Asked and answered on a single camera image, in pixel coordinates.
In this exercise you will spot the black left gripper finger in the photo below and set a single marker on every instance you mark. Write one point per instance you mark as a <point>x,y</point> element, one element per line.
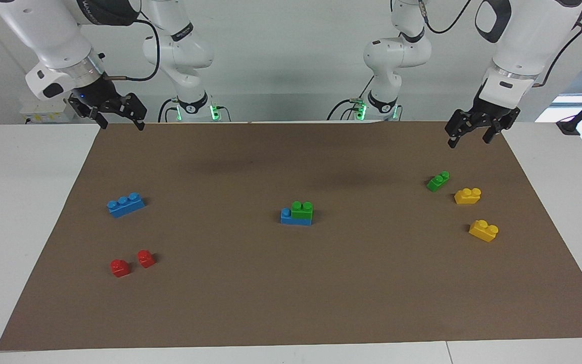
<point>456,129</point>
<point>492,132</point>

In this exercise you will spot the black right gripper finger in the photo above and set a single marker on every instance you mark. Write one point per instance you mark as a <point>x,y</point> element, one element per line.
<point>135,111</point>
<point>96,115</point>

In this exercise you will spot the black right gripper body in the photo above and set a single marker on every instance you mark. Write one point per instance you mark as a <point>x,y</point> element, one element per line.
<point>98,93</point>

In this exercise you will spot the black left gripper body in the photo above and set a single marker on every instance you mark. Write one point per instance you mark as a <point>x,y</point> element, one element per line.
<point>493,112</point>

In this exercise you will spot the green two-stud toy brick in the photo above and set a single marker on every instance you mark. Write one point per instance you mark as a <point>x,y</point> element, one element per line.
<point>437,182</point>
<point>302,211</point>

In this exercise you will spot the blue three-stud toy brick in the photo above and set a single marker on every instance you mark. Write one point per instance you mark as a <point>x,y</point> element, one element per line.
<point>287,218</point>
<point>127,206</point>

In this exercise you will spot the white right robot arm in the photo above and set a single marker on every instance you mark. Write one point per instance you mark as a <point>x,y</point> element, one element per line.
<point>48,35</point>

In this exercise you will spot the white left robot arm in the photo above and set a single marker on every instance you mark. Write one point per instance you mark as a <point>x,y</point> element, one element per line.
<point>528,35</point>

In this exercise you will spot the white box with yellow label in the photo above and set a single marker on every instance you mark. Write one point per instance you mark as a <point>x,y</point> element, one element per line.
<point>36,108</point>

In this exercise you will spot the yellow two-stud toy brick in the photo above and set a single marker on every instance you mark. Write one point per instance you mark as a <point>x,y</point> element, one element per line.
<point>467,197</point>
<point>482,231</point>

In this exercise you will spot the red one-stud toy brick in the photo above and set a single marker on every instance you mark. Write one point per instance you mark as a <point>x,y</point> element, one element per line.
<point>119,268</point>
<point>145,259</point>

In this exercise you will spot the brown paper table mat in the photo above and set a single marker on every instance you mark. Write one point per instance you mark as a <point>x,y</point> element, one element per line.
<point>291,293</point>

